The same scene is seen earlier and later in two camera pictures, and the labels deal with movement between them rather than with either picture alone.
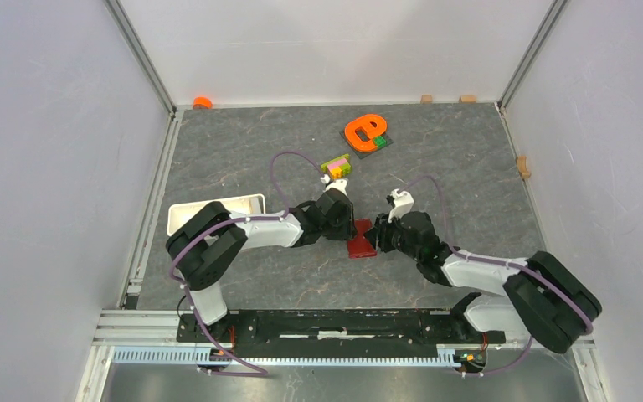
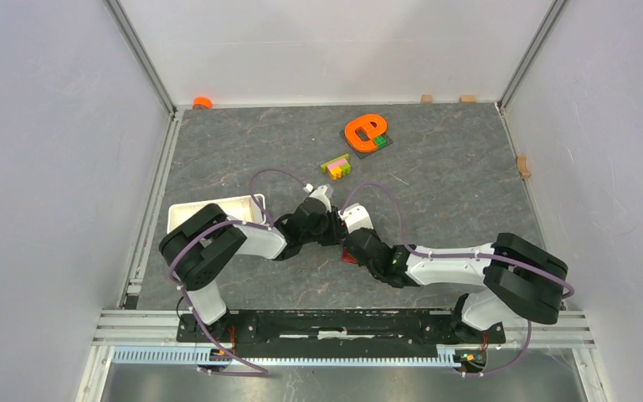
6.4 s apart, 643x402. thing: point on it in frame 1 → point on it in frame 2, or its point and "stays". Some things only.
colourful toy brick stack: [338, 167] stays
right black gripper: [380, 233] → [370, 232]
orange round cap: [202, 103] stays
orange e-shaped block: [364, 121] stays
